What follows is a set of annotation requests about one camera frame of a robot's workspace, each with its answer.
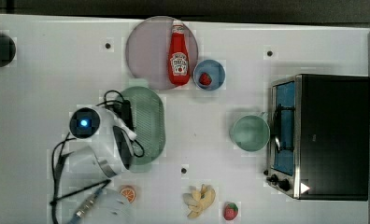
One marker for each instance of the green plastic strainer basket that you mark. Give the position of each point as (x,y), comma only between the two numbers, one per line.
(148,120)

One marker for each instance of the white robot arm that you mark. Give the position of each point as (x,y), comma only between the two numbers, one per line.
(108,145)

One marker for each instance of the strawberry toy in bowl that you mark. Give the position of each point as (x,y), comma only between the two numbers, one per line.
(205,79)

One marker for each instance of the red ketchup bottle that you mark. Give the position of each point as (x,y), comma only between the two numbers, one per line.
(178,58)

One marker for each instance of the blue bowl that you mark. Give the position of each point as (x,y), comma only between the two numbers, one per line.
(214,69)

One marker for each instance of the green cup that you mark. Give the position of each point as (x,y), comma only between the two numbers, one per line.
(251,132)

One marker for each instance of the peeled banana toy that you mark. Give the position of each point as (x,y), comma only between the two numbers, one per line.
(199,200)

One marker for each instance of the orange slice toy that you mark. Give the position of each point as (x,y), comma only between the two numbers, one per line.
(129,193)

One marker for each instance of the strawberry toy on table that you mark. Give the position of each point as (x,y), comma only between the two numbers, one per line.
(230,211)

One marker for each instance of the black toaster oven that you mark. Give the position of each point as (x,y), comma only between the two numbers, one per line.
(319,144)

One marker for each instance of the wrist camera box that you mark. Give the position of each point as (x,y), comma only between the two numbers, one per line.
(124,111)

